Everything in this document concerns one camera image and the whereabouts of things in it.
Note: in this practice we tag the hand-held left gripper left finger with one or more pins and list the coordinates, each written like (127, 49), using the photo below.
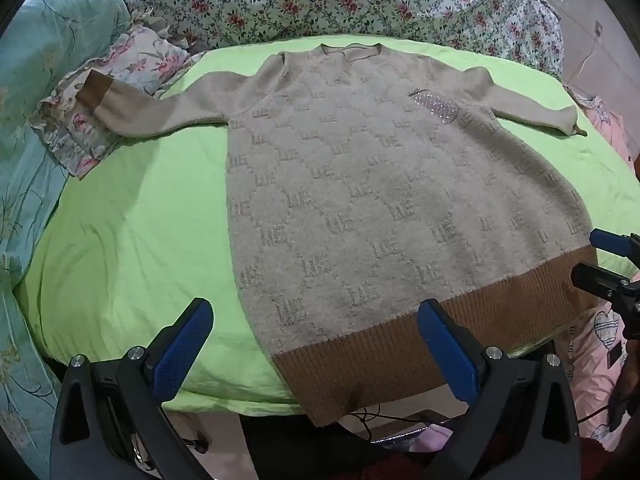
(184, 342)

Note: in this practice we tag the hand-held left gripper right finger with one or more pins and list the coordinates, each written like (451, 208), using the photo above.
(445, 352)

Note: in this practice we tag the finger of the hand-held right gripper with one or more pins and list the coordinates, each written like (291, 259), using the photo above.
(612, 244)
(597, 280)

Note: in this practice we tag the beige patterned knit sweater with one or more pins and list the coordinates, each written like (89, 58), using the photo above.
(375, 185)

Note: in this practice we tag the pink printed cloth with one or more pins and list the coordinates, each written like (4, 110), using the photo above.
(595, 355)

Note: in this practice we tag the light green bed sheet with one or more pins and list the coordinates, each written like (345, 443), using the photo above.
(140, 240)

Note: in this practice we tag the ruffled floral pillow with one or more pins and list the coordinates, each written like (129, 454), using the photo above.
(135, 55)

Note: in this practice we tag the teal floral blanket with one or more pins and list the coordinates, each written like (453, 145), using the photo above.
(50, 35)

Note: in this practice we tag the red floral white quilt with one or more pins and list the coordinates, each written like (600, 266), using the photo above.
(350, 0)

